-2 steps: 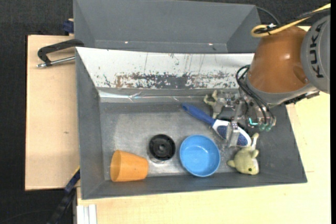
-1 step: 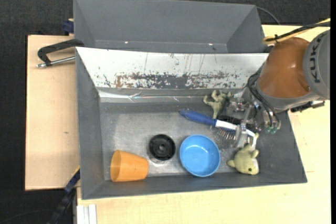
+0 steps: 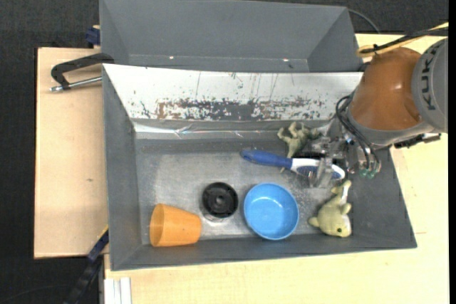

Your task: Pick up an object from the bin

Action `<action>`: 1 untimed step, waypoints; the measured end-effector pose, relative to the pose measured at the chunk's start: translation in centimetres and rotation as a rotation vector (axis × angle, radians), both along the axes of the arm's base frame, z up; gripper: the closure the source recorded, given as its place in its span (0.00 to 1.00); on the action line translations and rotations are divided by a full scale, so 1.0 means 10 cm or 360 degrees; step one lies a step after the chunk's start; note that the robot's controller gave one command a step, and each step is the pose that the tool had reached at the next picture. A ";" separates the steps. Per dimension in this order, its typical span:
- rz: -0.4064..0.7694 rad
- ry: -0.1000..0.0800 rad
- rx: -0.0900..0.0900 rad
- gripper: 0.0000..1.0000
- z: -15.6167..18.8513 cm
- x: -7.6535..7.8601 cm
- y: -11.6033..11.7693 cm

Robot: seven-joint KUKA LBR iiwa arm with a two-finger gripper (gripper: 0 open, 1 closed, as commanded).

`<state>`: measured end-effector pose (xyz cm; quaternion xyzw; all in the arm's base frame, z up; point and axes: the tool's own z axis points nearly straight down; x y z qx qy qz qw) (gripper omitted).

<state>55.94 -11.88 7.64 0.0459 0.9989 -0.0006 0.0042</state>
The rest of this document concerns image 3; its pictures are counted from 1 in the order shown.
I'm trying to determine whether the orange plastic cup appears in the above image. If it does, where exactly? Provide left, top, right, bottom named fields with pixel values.
left=149, top=203, right=202, bottom=248

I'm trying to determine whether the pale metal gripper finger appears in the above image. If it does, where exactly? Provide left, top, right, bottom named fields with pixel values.
left=320, top=157, right=336, bottom=189
left=305, top=162, right=322, bottom=188

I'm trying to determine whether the green toy dinosaur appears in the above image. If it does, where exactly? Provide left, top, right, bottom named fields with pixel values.
left=276, top=121, right=321, bottom=159

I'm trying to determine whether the grey metal bin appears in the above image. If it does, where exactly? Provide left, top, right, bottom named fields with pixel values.
left=98, top=0, right=418, bottom=272

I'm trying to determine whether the blue and white brush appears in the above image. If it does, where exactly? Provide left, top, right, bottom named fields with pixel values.
left=239, top=148, right=347, bottom=182

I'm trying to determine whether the black round ring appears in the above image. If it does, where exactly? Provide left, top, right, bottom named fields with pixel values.
left=202, top=182, right=239, bottom=219

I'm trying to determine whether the blue plastic bowl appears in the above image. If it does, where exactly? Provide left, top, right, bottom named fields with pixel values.
left=243, top=182, right=300, bottom=241

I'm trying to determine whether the pale green plush toy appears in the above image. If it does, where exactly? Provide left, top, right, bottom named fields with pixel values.
left=308, top=179, right=353, bottom=239

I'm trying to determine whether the pale wood board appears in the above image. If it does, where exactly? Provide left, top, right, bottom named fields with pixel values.
left=33, top=47, right=110, bottom=260

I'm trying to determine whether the black cylinder on white bracket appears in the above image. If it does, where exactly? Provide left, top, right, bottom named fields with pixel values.
left=393, top=132, right=442, bottom=150

